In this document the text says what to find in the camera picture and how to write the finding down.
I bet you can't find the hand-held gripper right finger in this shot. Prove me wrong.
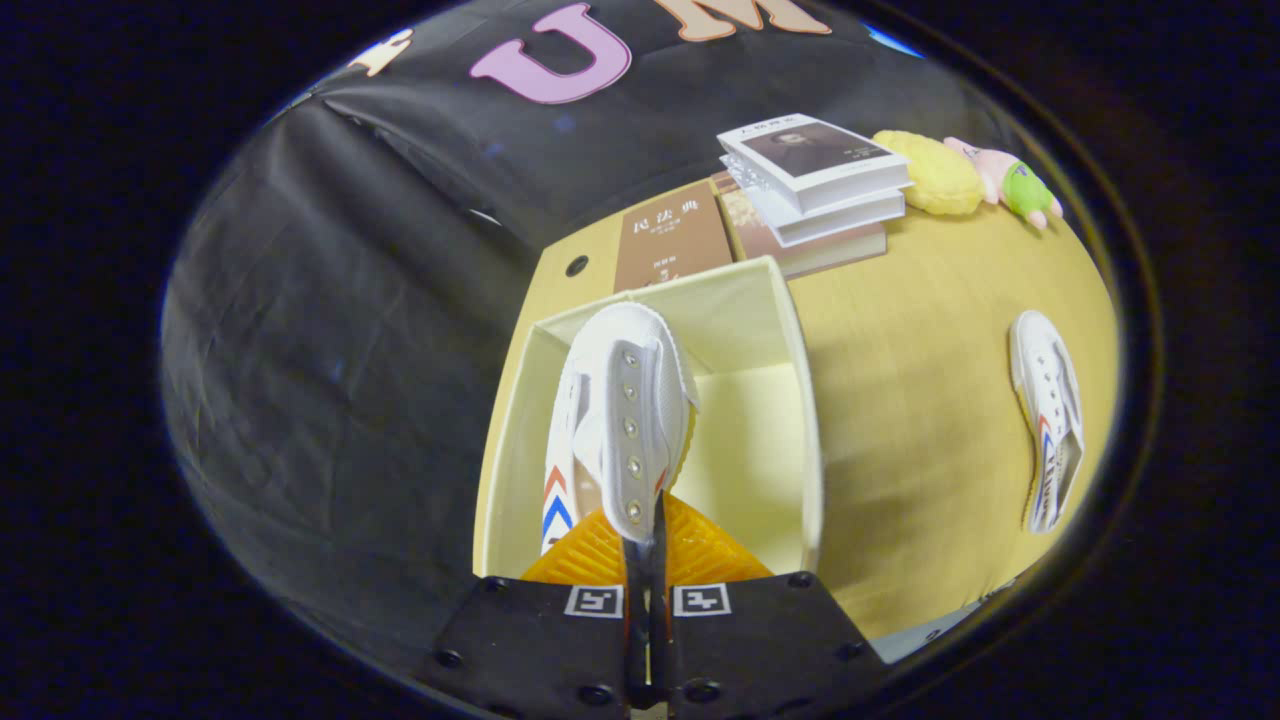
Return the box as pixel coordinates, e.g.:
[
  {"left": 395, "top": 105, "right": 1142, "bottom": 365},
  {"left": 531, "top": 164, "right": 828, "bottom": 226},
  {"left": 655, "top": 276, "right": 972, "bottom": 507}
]
[{"left": 652, "top": 492, "right": 888, "bottom": 720}]

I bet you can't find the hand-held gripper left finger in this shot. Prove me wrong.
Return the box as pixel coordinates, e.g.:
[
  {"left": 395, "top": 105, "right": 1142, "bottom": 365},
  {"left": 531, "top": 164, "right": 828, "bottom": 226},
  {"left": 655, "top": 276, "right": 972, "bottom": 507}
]
[{"left": 430, "top": 492, "right": 653, "bottom": 720}]

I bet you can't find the cream storage box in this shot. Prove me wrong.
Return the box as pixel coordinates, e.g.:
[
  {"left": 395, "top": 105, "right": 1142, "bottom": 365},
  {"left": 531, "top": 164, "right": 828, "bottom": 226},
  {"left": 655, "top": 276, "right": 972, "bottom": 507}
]
[{"left": 480, "top": 255, "right": 826, "bottom": 583}]

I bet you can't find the white canvas shoe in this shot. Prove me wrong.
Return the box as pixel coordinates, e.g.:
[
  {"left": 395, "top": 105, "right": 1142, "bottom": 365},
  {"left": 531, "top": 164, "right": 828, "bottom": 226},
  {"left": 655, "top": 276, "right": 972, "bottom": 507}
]
[
  {"left": 1008, "top": 310, "right": 1087, "bottom": 535},
  {"left": 540, "top": 300, "right": 701, "bottom": 557}
]

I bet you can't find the black backdrop cloth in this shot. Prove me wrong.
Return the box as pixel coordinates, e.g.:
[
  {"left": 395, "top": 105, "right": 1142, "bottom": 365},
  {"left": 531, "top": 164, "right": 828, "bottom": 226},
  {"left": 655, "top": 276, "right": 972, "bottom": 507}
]
[{"left": 160, "top": 0, "right": 1001, "bottom": 681}]

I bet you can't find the thick tan cover book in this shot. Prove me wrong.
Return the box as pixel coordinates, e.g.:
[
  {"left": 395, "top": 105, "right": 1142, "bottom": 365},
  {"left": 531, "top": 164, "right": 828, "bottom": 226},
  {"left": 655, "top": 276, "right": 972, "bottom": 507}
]
[{"left": 712, "top": 170, "right": 889, "bottom": 281}]

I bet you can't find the flat brown cover book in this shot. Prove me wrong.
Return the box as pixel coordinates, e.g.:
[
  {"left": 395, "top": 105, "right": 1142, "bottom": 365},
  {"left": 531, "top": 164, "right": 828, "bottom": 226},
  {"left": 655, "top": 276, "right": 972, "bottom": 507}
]
[{"left": 613, "top": 180, "right": 736, "bottom": 294}]

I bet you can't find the plain white book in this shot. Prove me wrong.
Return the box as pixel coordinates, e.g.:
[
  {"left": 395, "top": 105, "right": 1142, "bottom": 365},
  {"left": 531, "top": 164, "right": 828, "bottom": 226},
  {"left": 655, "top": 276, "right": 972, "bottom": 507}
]
[{"left": 745, "top": 185, "right": 908, "bottom": 249}]

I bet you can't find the white portrait cover book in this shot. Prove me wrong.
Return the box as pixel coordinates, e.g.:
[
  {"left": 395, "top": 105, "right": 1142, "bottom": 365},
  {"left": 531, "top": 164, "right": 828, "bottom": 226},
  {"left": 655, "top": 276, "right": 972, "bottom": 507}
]
[{"left": 716, "top": 113, "right": 913, "bottom": 214}]

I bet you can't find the yellow round plush cushion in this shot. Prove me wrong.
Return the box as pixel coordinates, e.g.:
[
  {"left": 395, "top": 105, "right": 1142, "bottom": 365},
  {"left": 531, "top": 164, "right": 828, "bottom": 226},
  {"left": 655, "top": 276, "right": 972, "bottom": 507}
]
[{"left": 873, "top": 130, "right": 986, "bottom": 217}]

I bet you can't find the pink and green plush toy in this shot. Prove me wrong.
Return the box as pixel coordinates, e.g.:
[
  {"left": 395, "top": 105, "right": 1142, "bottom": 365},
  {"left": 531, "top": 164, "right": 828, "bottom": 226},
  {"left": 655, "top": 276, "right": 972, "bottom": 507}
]
[{"left": 945, "top": 137, "right": 1064, "bottom": 231}]

